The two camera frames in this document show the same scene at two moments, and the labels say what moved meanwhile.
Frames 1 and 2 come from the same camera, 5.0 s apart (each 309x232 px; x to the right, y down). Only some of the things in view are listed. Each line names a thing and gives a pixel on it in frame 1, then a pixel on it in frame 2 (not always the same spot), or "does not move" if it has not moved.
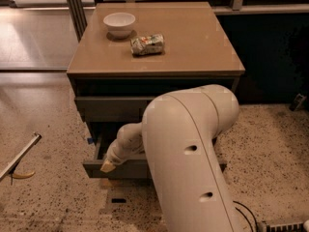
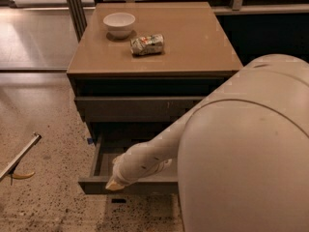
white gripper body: (116, 155) → (123, 175)
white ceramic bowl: (119, 24) does not move
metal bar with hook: (10, 170) does not move
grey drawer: (97, 136) → (163, 182)
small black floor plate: (119, 200) does not move
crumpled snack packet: (148, 44) does not move
